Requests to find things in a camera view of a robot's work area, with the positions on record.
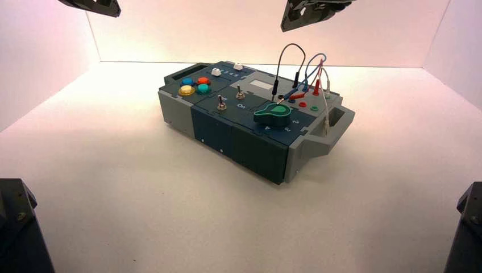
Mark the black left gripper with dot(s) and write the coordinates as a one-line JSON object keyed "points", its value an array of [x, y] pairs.
{"points": [[81, 4]]}

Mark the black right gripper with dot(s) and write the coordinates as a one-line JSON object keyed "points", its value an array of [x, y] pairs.
{"points": [[327, 8]]}

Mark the white slider knob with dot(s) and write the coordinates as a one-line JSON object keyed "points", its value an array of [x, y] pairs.
{"points": [[238, 66], [216, 72]]}

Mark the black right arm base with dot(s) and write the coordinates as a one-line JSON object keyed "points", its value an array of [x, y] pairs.
{"points": [[467, 233]]}

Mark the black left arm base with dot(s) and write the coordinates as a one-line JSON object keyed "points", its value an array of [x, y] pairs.
{"points": [[17, 233]]}

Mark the white display window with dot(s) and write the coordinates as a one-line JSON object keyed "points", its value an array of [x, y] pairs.
{"points": [[261, 84]]}

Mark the green rotary knob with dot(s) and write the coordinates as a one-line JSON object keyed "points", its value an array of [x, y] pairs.
{"points": [[273, 116]]}

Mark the blue round push button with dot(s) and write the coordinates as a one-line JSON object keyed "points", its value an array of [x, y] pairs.
{"points": [[187, 81]]}

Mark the yellow round push button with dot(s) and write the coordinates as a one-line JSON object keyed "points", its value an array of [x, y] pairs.
{"points": [[186, 90]]}

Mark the orange round push button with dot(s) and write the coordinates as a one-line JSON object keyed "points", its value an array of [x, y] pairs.
{"points": [[203, 80]]}

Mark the teal round push button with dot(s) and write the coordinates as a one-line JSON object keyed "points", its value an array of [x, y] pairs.
{"points": [[203, 89]]}

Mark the blue grey task box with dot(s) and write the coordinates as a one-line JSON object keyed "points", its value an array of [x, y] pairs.
{"points": [[248, 150]]}

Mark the metal toggle switch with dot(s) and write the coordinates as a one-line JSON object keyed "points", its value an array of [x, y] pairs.
{"points": [[240, 94], [221, 104]]}

